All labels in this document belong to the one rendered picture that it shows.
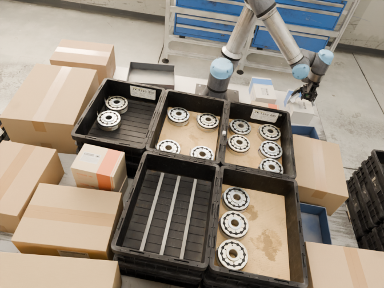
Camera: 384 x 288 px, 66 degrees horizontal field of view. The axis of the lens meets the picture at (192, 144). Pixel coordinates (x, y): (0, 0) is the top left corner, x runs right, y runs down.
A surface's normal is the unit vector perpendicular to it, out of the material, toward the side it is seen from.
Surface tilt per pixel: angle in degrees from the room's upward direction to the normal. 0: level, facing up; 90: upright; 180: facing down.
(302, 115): 90
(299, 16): 90
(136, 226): 0
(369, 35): 90
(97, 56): 0
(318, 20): 90
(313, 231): 0
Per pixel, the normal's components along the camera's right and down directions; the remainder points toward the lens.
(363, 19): -0.10, 0.73
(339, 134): 0.11, -0.66
